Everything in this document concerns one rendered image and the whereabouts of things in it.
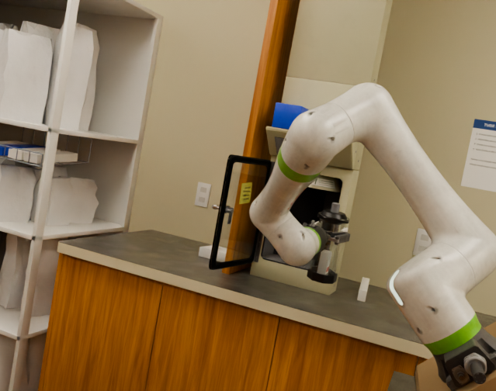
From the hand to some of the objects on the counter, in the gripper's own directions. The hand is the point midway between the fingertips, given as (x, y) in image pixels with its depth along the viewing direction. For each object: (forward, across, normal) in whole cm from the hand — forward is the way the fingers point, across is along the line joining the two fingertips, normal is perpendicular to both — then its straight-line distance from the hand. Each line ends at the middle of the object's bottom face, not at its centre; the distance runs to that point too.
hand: (331, 229), depth 199 cm
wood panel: (+27, +38, +29) cm, 55 cm away
